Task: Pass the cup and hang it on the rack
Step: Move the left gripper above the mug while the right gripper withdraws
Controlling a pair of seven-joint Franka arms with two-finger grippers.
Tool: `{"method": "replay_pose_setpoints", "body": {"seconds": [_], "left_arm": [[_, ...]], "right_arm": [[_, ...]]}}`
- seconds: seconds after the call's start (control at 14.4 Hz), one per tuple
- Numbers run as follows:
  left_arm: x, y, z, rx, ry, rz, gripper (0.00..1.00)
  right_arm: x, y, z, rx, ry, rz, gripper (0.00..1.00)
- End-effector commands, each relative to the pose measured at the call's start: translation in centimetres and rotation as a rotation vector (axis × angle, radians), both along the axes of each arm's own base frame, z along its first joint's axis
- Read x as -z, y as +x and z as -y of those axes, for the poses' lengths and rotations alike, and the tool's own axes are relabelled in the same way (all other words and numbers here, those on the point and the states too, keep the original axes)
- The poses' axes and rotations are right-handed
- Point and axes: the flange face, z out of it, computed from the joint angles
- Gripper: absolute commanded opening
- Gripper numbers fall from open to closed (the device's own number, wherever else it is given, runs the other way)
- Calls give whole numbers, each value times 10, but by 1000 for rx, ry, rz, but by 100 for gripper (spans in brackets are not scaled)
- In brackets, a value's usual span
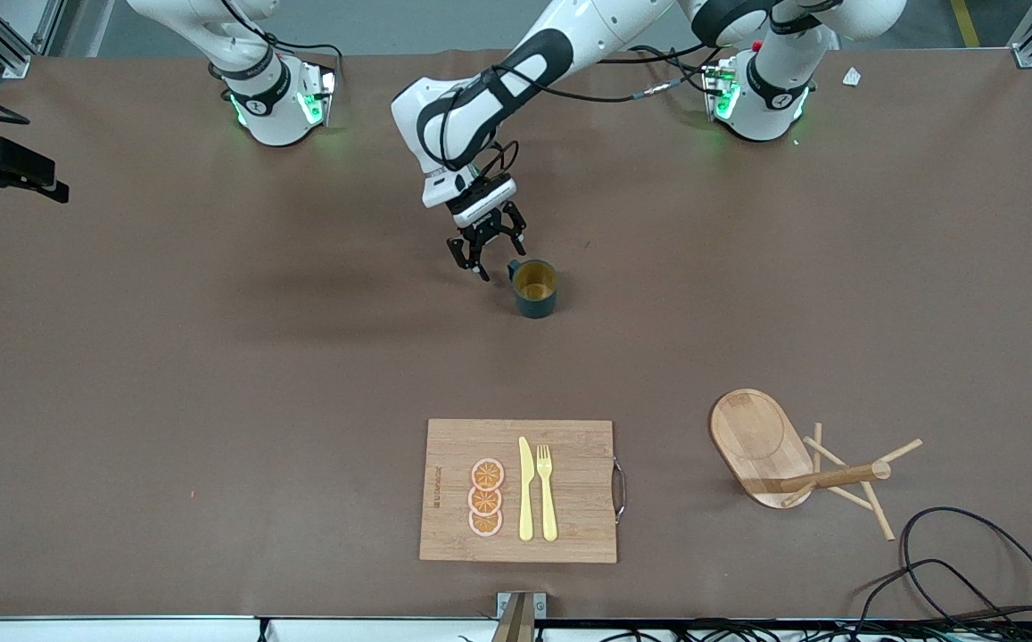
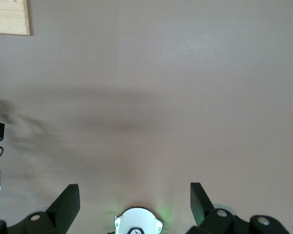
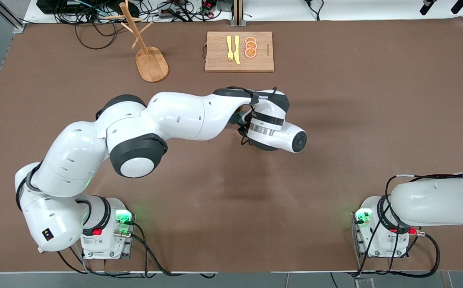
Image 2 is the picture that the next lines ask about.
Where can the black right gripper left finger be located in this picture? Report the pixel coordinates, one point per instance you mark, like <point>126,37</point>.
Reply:
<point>61,214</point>

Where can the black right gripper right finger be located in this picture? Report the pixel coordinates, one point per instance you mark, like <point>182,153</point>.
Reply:
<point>210,219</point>

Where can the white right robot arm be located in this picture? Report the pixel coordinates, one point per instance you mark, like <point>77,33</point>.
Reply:
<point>136,219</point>

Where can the bamboo cutting board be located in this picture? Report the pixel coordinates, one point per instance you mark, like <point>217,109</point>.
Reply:
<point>12,19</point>

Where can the brown table cover mat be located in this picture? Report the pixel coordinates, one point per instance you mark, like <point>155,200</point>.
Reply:
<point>161,97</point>

